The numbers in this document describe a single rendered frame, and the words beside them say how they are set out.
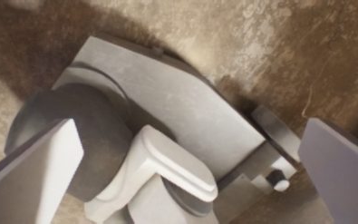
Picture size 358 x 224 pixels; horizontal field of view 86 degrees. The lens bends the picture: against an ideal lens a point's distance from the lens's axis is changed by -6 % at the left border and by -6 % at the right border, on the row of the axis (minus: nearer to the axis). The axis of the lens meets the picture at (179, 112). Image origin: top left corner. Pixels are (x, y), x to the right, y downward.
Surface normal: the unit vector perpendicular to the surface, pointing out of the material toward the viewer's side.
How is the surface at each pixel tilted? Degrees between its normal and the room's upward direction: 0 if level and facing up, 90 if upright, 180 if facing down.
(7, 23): 0
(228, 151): 0
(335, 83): 0
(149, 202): 52
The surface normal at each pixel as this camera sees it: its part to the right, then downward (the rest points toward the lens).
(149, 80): 0.10, 0.42
